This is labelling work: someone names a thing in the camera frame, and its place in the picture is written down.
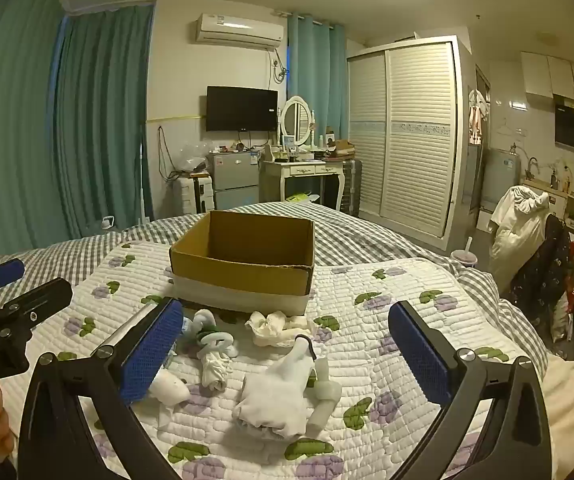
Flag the white louvred wardrobe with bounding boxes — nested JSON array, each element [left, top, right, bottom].
[[345, 35, 474, 241]]

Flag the stacked cardboard boxes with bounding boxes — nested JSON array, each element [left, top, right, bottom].
[[324, 139, 356, 162]]

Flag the small white sock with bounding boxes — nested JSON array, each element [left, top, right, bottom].
[[198, 352, 231, 394]]

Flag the large white sock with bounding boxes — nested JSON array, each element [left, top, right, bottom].
[[232, 335, 319, 442]]

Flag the brown cardboard box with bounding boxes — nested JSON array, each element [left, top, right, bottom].
[[169, 210, 316, 314]]

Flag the hanging pink clothes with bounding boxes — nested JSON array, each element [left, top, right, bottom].
[[468, 88, 488, 146]]

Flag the grey appliance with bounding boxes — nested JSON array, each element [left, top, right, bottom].
[[482, 147, 523, 207]]

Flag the small grey fridge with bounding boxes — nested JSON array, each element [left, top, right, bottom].
[[206, 151, 262, 211]]

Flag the white air conditioner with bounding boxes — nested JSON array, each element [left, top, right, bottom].
[[195, 12, 286, 51]]

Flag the teal curtain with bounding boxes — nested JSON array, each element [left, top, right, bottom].
[[0, 0, 68, 263], [54, 4, 156, 233]]

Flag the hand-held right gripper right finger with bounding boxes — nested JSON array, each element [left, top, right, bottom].
[[388, 301, 554, 480]]

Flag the black wall television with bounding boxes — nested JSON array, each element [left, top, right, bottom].
[[205, 86, 279, 133]]

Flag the white green-striped sock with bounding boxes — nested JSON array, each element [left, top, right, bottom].
[[186, 309, 241, 359]]

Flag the white fleece jacket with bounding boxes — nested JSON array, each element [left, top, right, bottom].
[[489, 185, 553, 294]]

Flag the light blue window curtain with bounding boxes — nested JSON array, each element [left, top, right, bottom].
[[286, 12, 351, 147]]

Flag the white ribbed suitcase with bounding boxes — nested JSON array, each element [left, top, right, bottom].
[[174, 172, 216, 214]]

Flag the silver suitcase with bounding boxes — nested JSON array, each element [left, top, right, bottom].
[[339, 158, 363, 217]]

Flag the dark floral garment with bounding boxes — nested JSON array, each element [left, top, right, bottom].
[[508, 214, 573, 335]]

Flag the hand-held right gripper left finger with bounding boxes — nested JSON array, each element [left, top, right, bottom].
[[17, 296, 185, 480]]

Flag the wire clothes hanger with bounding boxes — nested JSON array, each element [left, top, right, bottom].
[[496, 118, 529, 138]]

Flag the white dressing table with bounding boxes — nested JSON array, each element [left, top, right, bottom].
[[259, 156, 346, 211]]

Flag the white floral quilt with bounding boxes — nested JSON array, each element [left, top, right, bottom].
[[0, 242, 552, 480]]

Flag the short white sock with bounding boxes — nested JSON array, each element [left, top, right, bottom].
[[151, 367, 193, 407]]

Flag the purple cup with straw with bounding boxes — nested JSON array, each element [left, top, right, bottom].
[[449, 248, 477, 269]]

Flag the pale sheer sock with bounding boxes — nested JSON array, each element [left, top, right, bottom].
[[307, 357, 343, 434]]

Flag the white wall cabinets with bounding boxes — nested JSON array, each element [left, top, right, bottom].
[[519, 50, 574, 109]]

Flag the cream ruffled sock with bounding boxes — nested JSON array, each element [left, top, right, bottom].
[[244, 310, 319, 349]]

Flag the grey checked bed sheet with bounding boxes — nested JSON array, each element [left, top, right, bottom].
[[0, 201, 520, 311]]

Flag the oval vanity mirror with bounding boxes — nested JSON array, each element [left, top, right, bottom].
[[279, 95, 317, 151]]

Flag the clear plastic bag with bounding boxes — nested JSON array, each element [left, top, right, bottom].
[[174, 141, 209, 174]]

